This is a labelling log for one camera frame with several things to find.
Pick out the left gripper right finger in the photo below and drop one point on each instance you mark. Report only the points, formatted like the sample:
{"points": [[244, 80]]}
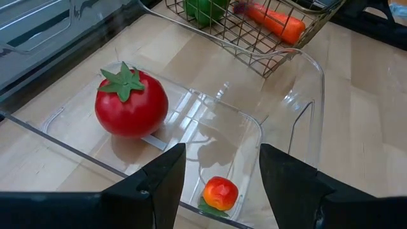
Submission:
{"points": [[286, 191]]}

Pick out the green bell pepper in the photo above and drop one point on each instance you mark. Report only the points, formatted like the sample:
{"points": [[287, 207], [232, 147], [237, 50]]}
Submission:
{"points": [[203, 11]]}

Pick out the red tomato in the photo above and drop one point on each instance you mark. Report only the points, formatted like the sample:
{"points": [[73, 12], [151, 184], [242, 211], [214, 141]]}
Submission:
{"points": [[133, 108]]}

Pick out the clear plastic bin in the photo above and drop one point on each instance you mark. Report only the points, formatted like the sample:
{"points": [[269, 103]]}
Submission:
{"points": [[203, 121]]}

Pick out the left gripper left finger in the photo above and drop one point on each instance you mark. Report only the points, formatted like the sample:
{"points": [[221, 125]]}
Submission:
{"points": [[159, 191]]}

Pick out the small orange-red fruit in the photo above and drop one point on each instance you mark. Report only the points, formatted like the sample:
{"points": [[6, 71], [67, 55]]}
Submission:
{"points": [[220, 192]]}

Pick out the small purple eggplant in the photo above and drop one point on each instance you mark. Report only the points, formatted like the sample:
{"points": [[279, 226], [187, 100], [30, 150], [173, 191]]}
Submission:
{"points": [[241, 4]]}

